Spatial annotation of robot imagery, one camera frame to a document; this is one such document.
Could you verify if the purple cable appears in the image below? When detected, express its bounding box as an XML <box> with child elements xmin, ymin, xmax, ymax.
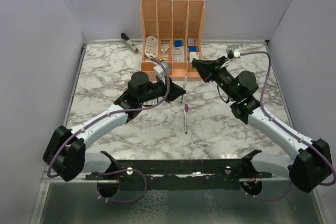
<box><xmin>46</xmin><ymin>57</ymin><xmax>170</xmax><ymax>204</ymax></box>
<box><xmin>240</xmin><ymin>50</ymin><xmax>336</xmax><ymax>202</ymax></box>

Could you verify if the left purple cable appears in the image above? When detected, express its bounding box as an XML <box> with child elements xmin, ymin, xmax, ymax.
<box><xmin>46</xmin><ymin>57</ymin><xmax>170</xmax><ymax>204</ymax></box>

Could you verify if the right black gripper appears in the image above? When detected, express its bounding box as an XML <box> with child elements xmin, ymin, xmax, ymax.
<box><xmin>193</xmin><ymin>56</ymin><xmax>239</xmax><ymax>101</ymax></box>

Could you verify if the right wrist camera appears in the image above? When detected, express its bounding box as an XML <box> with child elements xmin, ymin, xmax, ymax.
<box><xmin>226</xmin><ymin>45</ymin><xmax>240</xmax><ymax>60</ymax></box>

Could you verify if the black grey stapler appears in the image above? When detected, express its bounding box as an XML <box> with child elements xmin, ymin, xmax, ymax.
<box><xmin>120</xmin><ymin>33</ymin><xmax>139</xmax><ymax>54</ymax></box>

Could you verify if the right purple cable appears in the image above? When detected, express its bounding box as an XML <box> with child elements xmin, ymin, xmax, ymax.
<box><xmin>240</xmin><ymin>50</ymin><xmax>336</xmax><ymax>202</ymax></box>

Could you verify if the purple-end white marker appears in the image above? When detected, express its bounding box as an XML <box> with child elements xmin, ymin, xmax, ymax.
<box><xmin>184</xmin><ymin>110</ymin><xmax>188</xmax><ymax>134</ymax></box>

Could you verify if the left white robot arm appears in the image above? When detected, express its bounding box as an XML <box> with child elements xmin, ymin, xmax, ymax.
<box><xmin>43</xmin><ymin>71</ymin><xmax>186</xmax><ymax>182</ymax></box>

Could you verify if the white red staples box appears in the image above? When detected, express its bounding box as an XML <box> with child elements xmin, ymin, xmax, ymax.
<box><xmin>187</xmin><ymin>37</ymin><xmax>197</xmax><ymax>47</ymax></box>

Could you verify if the white printed box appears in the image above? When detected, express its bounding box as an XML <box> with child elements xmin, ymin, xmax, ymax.
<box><xmin>190</xmin><ymin>51</ymin><xmax>200</xmax><ymax>62</ymax></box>

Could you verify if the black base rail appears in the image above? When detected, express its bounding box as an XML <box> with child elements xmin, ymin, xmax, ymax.
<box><xmin>86</xmin><ymin>154</ymin><xmax>272</xmax><ymax>191</ymax></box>

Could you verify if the blue eraser box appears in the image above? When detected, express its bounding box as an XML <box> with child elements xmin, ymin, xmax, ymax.
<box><xmin>189</xmin><ymin>46</ymin><xmax>198</xmax><ymax>52</ymax></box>

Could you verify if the white paper package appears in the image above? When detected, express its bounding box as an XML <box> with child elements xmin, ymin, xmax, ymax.
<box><xmin>172</xmin><ymin>46</ymin><xmax>185</xmax><ymax>62</ymax></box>

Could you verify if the blue stamp box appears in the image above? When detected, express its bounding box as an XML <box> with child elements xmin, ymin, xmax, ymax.
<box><xmin>174</xmin><ymin>39</ymin><xmax>183</xmax><ymax>47</ymax></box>

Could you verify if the green-end white marker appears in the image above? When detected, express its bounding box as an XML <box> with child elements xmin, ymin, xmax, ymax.
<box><xmin>181</xmin><ymin>76</ymin><xmax>187</xmax><ymax>103</ymax></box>

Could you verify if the white oval label card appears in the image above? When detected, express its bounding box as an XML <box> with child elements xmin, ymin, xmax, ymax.
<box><xmin>144</xmin><ymin>36</ymin><xmax>158</xmax><ymax>58</ymax></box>

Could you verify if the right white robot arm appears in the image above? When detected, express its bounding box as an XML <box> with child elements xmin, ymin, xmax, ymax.
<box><xmin>192</xmin><ymin>57</ymin><xmax>335</xmax><ymax>193</ymax></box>

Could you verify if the orange plastic desk organizer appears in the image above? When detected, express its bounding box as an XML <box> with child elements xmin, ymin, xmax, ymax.
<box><xmin>140</xmin><ymin>0</ymin><xmax>205</xmax><ymax>81</ymax></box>

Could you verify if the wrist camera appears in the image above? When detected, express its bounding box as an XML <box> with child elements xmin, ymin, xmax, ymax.
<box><xmin>153</xmin><ymin>60</ymin><xmax>172</xmax><ymax>78</ymax></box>
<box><xmin>226</xmin><ymin>45</ymin><xmax>240</xmax><ymax>60</ymax></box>

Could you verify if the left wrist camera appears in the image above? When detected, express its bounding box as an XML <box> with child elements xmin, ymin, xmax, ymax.
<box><xmin>153</xmin><ymin>60</ymin><xmax>172</xmax><ymax>78</ymax></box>

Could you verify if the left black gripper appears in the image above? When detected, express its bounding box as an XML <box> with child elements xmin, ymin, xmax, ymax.
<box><xmin>140</xmin><ymin>74</ymin><xmax>186</xmax><ymax>104</ymax></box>

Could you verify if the small white red box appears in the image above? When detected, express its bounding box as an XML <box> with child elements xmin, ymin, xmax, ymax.
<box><xmin>160</xmin><ymin>45</ymin><xmax>170</xmax><ymax>53</ymax></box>

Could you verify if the green pen cap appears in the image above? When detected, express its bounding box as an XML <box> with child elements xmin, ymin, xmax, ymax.
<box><xmin>191</xmin><ymin>58</ymin><xmax>196</xmax><ymax>69</ymax></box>

